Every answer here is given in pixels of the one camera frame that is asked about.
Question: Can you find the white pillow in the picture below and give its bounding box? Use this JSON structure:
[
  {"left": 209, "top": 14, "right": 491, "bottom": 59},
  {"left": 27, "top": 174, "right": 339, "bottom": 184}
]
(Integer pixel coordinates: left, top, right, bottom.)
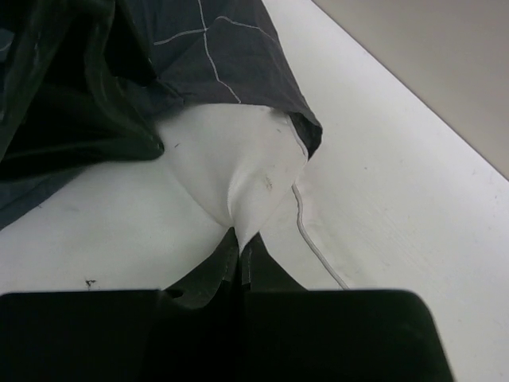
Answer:
[{"left": 155, "top": 103, "right": 308, "bottom": 249}]

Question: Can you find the dark grey checked pillowcase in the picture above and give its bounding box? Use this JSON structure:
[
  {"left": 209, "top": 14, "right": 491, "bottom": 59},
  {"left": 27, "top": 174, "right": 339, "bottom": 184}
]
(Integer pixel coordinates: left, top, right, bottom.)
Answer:
[{"left": 1, "top": 1, "right": 323, "bottom": 227}]

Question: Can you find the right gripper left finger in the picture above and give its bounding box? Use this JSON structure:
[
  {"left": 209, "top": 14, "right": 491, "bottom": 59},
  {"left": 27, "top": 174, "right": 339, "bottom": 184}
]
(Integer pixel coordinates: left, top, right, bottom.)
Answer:
[{"left": 165, "top": 228, "right": 239, "bottom": 310}]

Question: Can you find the thin white string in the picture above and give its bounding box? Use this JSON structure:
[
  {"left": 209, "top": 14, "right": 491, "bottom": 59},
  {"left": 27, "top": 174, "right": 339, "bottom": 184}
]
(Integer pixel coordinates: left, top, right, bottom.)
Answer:
[{"left": 291, "top": 181, "right": 351, "bottom": 290}]

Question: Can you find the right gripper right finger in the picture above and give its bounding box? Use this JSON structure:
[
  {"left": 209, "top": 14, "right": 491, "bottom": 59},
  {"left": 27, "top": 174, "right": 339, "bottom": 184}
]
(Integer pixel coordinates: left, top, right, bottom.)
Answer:
[{"left": 240, "top": 233, "right": 306, "bottom": 292}]

